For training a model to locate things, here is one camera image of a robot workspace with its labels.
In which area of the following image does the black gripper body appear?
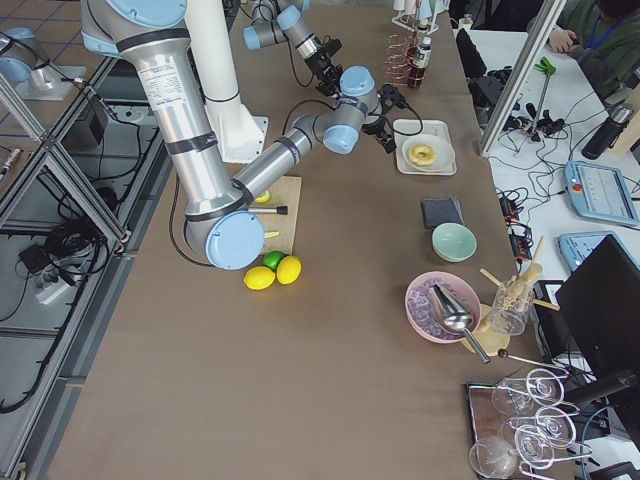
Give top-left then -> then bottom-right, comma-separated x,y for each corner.
361,107 -> 392,139
305,48 -> 343,83

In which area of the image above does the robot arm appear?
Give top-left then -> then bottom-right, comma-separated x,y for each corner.
243,1 -> 343,97
81,1 -> 395,270

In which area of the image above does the white serving tray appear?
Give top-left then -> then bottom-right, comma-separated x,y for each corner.
392,119 -> 457,176

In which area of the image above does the tea bottle in rack front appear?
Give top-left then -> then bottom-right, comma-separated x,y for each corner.
406,37 -> 431,89

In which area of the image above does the dark glass tray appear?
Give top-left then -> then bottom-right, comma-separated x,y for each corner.
464,383 -> 512,447

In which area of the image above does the glazed donut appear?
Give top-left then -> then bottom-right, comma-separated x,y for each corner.
408,144 -> 437,167

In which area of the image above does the white plate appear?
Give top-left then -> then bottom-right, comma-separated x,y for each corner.
401,134 -> 455,173

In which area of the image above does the grey folded cloth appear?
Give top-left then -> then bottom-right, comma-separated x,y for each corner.
420,196 -> 465,230

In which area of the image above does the wooden cutting board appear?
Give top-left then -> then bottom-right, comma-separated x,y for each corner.
250,176 -> 302,254

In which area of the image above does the mint green bowl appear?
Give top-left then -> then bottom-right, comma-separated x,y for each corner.
432,223 -> 477,263

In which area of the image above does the steel muddler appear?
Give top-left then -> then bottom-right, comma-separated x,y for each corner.
250,205 -> 289,215

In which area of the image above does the yellow lemon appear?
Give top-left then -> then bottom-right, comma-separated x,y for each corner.
276,255 -> 302,285
243,265 -> 276,291

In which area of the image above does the green lime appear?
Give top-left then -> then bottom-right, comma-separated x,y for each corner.
263,250 -> 287,270

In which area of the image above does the pink bowl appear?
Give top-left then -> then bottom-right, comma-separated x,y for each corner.
405,271 -> 481,344

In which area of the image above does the metal ice scoop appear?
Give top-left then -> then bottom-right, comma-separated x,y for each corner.
431,284 -> 491,364

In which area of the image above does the glass carafe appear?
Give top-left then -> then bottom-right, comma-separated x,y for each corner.
488,279 -> 533,336

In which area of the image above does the wooden mug tree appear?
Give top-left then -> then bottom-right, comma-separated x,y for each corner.
480,236 -> 560,336

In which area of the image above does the blue teach pendant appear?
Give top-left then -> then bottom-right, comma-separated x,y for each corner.
564,161 -> 639,227
558,230 -> 629,272

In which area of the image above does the black thermos bottle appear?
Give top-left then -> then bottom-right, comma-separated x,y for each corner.
581,102 -> 635,160

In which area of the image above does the seated person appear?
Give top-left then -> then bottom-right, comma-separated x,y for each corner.
547,0 -> 639,99

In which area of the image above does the black monitor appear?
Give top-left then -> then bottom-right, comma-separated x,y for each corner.
557,235 -> 639,421

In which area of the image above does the wine glass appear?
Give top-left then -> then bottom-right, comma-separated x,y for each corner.
468,425 -> 555,479
491,368 -> 564,416
500,407 -> 577,448

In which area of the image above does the copper wire bottle rack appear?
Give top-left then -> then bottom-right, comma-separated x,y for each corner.
384,34 -> 415,87

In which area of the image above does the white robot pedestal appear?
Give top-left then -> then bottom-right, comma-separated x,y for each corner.
185,0 -> 265,164

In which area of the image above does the white wire cup rack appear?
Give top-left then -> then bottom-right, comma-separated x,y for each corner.
391,0 -> 449,34

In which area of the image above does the aluminium frame post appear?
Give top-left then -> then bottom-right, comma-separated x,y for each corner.
478,0 -> 566,157

